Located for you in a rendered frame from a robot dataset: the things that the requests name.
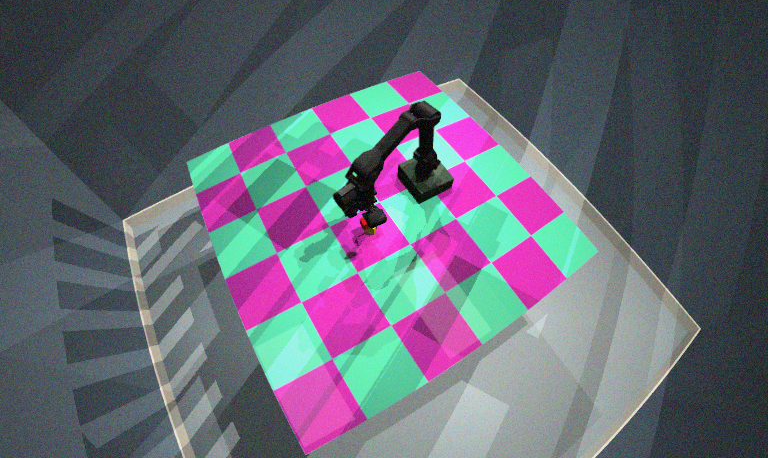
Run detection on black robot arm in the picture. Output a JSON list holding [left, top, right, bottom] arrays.
[[332, 100, 441, 218]]

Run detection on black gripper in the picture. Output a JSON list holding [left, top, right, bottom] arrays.
[[358, 189, 387, 229]]

